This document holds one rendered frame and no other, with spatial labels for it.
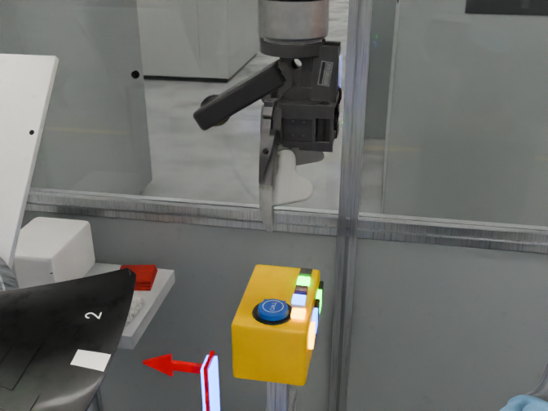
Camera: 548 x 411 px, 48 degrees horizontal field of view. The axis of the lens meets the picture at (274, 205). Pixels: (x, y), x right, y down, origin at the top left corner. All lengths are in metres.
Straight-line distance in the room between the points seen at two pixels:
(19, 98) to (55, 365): 0.50
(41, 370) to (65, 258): 0.70
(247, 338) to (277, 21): 0.40
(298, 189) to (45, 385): 0.32
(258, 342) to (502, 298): 0.67
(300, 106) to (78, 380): 0.35
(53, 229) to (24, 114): 0.42
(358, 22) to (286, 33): 0.50
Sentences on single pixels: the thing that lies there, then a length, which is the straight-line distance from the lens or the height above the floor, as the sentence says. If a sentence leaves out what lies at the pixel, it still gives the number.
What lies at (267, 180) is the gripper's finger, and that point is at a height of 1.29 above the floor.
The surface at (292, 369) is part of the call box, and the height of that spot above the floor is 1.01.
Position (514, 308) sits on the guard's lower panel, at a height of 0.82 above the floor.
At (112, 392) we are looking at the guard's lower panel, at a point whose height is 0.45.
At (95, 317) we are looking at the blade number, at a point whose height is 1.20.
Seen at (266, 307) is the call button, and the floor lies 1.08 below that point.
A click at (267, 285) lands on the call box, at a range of 0.88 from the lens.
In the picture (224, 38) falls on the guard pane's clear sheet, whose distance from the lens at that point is 1.19.
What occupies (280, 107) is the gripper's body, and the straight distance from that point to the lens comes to 0.67.
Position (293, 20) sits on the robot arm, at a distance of 0.64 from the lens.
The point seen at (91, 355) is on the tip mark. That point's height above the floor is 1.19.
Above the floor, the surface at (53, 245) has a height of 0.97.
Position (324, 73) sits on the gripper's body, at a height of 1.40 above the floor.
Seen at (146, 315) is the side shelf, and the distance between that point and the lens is 1.22.
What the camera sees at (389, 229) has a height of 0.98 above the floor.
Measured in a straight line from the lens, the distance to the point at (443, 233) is 1.26.
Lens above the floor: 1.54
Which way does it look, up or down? 25 degrees down
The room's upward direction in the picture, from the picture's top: straight up
